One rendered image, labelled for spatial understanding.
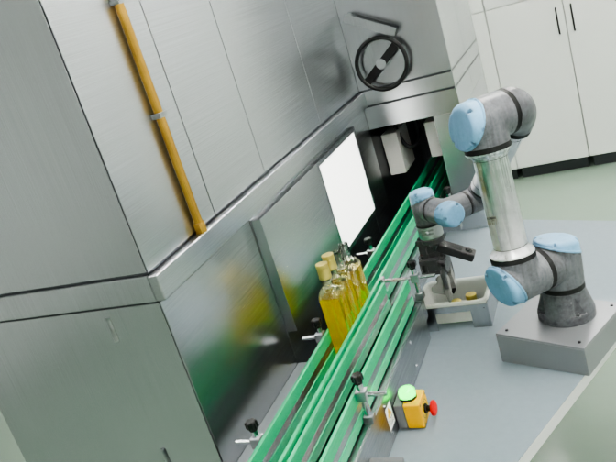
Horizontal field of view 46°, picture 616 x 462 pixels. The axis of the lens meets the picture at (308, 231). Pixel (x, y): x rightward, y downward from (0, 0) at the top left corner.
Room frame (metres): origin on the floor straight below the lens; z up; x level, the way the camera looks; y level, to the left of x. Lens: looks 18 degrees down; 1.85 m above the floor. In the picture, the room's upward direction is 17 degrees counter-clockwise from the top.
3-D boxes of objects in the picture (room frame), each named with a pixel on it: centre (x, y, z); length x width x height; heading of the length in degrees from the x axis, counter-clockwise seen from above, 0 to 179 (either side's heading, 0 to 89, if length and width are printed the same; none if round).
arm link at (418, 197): (2.09, -0.36, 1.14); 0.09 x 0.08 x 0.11; 20
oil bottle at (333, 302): (1.83, -0.01, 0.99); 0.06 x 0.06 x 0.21; 64
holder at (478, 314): (2.11, -0.36, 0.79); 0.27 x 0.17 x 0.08; 64
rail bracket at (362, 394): (1.48, -0.03, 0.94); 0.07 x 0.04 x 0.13; 64
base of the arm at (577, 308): (1.77, -0.61, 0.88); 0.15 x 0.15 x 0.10
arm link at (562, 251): (1.77, -0.60, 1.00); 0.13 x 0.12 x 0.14; 110
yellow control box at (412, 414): (1.62, -0.12, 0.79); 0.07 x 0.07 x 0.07; 64
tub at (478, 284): (2.10, -0.38, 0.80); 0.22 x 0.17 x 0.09; 64
